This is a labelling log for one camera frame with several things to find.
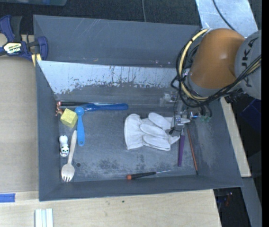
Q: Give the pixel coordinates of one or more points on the grey metal bin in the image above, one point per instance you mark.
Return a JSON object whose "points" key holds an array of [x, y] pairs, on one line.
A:
{"points": [[115, 159]]}

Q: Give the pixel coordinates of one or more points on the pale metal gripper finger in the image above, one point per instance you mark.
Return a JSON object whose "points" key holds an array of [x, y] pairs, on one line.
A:
{"points": [[167, 99], [177, 124]]}

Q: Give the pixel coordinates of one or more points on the yellow cube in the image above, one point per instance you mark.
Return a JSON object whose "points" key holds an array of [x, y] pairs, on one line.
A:
{"points": [[69, 118]]}

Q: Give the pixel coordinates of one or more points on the black screwdriver with orange end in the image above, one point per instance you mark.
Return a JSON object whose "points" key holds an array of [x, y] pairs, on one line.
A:
{"points": [[141, 175]]}

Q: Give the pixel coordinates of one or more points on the small orange-brown toy figure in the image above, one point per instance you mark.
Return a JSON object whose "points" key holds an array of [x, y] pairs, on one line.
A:
{"points": [[58, 111]]}

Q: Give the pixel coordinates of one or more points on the thin red-brown pencil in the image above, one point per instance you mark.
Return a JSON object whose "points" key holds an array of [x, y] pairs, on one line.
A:
{"points": [[192, 150]]}

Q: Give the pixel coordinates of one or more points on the purple pen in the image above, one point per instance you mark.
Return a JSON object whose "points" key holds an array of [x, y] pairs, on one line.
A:
{"points": [[181, 150]]}

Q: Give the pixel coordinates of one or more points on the white cloth glove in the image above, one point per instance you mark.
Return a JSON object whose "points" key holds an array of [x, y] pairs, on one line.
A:
{"points": [[144, 131]]}

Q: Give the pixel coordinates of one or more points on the pale wooden fork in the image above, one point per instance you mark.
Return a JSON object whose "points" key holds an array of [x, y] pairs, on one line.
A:
{"points": [[71, 155]]}

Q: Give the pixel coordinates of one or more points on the blue measuring spoon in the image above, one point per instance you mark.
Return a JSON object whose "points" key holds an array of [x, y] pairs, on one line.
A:
{"points": [[80, 131]]}

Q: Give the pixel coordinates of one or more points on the white toy animal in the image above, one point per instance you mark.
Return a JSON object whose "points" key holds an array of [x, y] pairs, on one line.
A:
{"points": [[64, 146]]}

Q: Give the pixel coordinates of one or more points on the black cylinder on white bracket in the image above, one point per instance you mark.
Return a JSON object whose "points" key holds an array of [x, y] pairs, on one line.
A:
{"points": [[231, 98]]}

